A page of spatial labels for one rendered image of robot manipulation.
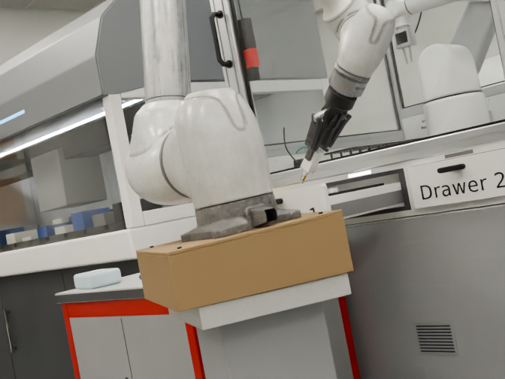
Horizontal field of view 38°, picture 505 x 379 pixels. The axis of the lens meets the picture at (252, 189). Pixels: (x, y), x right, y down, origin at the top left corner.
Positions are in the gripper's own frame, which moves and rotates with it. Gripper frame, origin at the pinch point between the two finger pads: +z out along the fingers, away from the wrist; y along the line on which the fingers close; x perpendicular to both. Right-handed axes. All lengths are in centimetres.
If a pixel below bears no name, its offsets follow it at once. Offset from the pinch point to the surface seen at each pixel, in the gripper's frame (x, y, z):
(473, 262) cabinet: -41.4, 23.9, 5.5
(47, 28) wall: 409, 165, 165
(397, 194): -15.3, 20.9, 2.9
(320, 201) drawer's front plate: -14.6, -10.5, 1.2
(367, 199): -15.3, 7.6, 2.7
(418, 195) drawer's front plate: -20.4, 21.6, -0.2
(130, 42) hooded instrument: 98, 11, 19
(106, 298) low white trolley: 16, -37, 52
